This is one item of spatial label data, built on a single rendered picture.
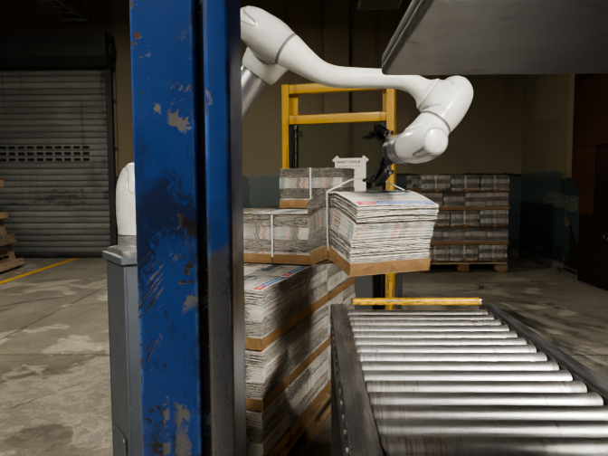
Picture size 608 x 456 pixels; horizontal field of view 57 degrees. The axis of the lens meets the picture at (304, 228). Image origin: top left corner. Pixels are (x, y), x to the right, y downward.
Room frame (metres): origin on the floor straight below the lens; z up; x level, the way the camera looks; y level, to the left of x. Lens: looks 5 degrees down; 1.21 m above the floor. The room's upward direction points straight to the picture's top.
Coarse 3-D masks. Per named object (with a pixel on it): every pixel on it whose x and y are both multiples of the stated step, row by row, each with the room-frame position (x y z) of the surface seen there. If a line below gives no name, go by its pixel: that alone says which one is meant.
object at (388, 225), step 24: (360, 192) 1.83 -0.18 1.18; (384, 192) 1.85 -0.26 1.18; (408, 192) 1.87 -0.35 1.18; (336, 216) 1.79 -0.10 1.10; (360, 216) 1.66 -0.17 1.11; (384, 216) 1.69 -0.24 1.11; (408, 216) 1.72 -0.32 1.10; (432, 216) 1.76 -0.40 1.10; (336, 240) 1.78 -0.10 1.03; (360, 240) 1.69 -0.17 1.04; (384, 240) 1.72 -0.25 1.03; (408, 240) 1.75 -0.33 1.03
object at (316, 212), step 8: (312, 200) 1.98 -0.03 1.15; (320, 200) 1.91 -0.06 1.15; (312, 208) 1.98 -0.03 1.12; (320, 208) 1.92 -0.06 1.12; (312, 216) 1.98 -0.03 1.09; (320, 216) 1.91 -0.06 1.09; (312, 224) 1.98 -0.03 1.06; (320, 224) 1.91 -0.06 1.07; (312, 232) 1.97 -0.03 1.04; (320, 232) 1.90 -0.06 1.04; (312, 240) 1.97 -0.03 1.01; (320, 240) 1.90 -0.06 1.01; (312, 248) 1.97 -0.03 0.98
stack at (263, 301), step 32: (256, 288) 2.03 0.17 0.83; (288, 288) 2.27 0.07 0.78; (320, 288) 2.70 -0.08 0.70; (256, 320) 2.00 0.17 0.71; (320, 320) 2.66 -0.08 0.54; (256, 352) 2.00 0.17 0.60; (288, 352) 2.25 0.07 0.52; (256, 384) 2.00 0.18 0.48; (320, 384) 2.69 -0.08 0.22; (256, 416) 2.00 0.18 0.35; (288, 416) 2.26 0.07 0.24; (256, 448) 2.01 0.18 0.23; (288, 448) 2.24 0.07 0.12
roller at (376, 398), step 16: (384, 400) 1.05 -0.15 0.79; (400, 400) 1.05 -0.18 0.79; (416, 400) 1.05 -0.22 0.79; (432, 400) 1.05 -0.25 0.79; (448, 400) 1.05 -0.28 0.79; (464, 400) 1.05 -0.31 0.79; (480, 400) 1.05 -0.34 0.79; (496, 400) 1.05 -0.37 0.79; (512, 400) 1.05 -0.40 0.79; (528, 400) 1.05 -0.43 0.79; (544, 400) 1.05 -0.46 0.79; (560, 400) 1.05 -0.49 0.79; (576, 400) 1.05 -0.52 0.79; (592, 400) 1.05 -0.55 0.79
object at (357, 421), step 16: (336, 304) 1.87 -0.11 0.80; (336, 320) 1.65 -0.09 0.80; (336, 336) 1.48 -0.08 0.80; (352, 336) 1.48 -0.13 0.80; (336, 352) 1.39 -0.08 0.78; (352, 352) 1.33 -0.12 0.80; (336, 368) 1.39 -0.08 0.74; (352, 368) 1.21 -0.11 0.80; (336, 384) 1.39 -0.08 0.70; (352, 384) 1.12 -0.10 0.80; (352, 400) 1.03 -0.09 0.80; (368, 400) 1.03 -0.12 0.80; (352, 416) 0.96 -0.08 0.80; (368, 416) 0.96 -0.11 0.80; (352, 432) 0.90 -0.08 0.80; (368, 432) 0.90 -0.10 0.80; (352, 448) 0.84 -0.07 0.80; (368, 448) 0.84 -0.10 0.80
